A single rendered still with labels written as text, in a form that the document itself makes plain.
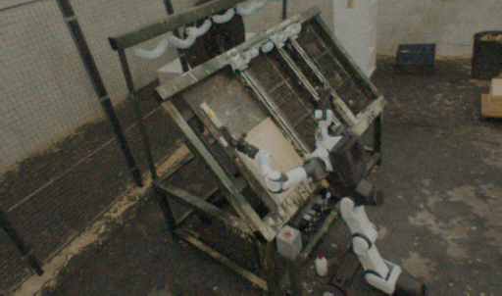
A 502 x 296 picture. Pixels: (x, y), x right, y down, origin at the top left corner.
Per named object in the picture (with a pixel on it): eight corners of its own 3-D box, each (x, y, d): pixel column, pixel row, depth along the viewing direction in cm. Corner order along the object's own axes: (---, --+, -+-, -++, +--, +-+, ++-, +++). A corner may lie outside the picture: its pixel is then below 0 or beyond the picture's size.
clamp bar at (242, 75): (307, 172, 282) (326, 163, 263) (221, 59, 282) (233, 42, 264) (314, 165, 288) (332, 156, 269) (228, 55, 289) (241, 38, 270)
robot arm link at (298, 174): (276, 199, 207) (306, 184, 214) (276, 183, 199) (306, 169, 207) (267, 188, 215) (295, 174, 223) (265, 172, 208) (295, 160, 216)
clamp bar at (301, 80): (337, 138, 315) (357, 128, 297) (260, 38, 316) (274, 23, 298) (342, 133, 322) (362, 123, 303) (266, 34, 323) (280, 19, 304)
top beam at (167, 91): (159, 106, 238) (163, 100, 230) (150, 94, 238) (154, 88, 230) (316, 18, 375) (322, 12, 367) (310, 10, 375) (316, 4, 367)
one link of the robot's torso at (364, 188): (386, 199, 229) (376, 176, 225) (378, 211, 221) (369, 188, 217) (350, 197, 250) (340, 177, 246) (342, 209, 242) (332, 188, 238)
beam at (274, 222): (261, 245, 241) (269, 243, 233) (250, 231, 242) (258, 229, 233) (379, 107, 379) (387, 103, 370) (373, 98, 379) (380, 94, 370)
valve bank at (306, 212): (307, 250, 253) (304, 226, 241) (291, 241, 262) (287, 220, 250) (337, 208, 284) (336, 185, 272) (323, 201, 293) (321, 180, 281)
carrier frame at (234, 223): (279, 311, 276) (265, 239, 235) (172, 239, 360) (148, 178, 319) (381, 162, 412) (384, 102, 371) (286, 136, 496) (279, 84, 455)
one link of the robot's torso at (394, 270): (401, 276, 262) (402, 266, 255) (392, 297, 249) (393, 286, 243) (375, 264, 274) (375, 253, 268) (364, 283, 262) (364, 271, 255)
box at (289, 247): (293, 262, 225) (290, 243, 216) (278, 254, 233) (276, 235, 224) (302, 249, 233) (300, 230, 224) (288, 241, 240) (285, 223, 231)
